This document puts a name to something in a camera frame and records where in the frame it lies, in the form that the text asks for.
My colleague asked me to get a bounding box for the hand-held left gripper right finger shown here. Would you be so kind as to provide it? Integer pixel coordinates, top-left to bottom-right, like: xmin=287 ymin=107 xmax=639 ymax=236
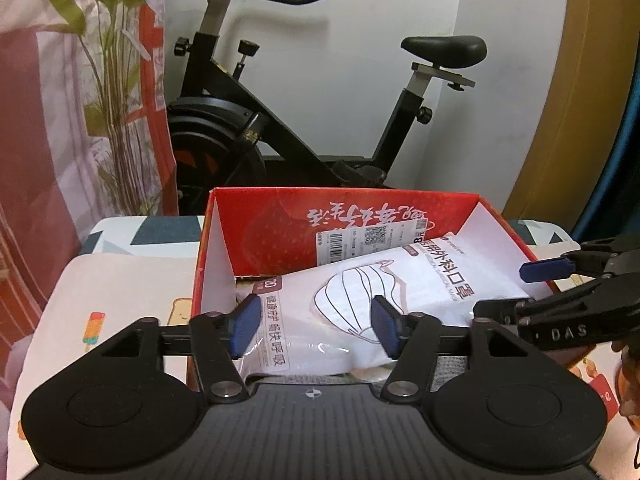
xmin=370 ymin=294 xmax=538 ymax=405

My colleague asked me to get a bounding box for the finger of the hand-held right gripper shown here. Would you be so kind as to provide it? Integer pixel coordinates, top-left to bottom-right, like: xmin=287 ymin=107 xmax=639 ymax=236
xmin=472 ymin=275 xmax=640 ymax=330
xmin=519 ymin=236 xmax=640 ymax=283

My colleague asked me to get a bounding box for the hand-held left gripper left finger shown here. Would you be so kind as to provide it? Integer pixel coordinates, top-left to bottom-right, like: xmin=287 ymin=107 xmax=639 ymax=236
xmin=82 ymin=293 xmax=263 ymax=405

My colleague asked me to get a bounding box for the white face mask packet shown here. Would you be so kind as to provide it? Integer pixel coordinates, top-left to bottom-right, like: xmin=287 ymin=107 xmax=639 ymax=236
xmin=234 ymin=232 xmax=545 ymax=379

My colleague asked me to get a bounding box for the red cardboard box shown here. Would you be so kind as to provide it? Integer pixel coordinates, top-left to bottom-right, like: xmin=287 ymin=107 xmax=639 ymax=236
xmin=187 ymin=186 xmax=557 ymax=397

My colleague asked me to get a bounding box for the person's right hand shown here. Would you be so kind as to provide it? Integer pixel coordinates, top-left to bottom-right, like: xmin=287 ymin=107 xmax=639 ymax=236
xmin=612 ymin=341 xmax=640 ymax=418

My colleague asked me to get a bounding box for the grey knitted cloth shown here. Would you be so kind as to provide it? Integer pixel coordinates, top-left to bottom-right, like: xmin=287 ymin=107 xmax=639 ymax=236
xmin=422 ymin=352 xmax=477 ymax=393

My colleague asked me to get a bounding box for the cream printed blanket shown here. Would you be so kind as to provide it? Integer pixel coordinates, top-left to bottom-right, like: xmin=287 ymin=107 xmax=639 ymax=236
xmin=0 ymin=249 xmax=640 ymax=480

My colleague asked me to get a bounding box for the tan wooden door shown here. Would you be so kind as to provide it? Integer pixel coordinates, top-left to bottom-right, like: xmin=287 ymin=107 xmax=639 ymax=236
xmin=500 ymin=0 xmax=640 ymax=222

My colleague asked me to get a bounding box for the black exercise bike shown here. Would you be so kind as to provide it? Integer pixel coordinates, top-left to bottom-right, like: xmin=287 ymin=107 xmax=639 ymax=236
xmin=167 ymin=0 xmax=489 ymax=217

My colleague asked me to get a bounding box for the pink and white curtain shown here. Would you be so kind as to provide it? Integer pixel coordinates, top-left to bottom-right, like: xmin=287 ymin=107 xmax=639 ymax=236
xmin=0 ymin=0 xmax=179 ymax=401

